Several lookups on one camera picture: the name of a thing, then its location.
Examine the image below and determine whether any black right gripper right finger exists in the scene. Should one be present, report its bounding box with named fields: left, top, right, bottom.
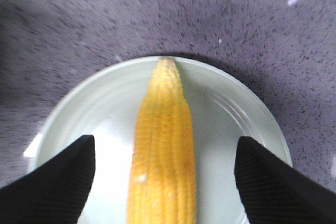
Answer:
left=234, top=136, right=335, bottom=223

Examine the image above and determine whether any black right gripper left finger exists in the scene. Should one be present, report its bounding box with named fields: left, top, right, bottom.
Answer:
left=1, top=135, right=95, bottom=223

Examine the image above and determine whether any yellow corn cob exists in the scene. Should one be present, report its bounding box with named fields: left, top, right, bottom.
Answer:
left=127, top=58, right=197, bottom=223

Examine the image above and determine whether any light green round plate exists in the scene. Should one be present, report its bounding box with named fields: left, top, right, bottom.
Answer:
left=29, top=57, right=291, bottom=223

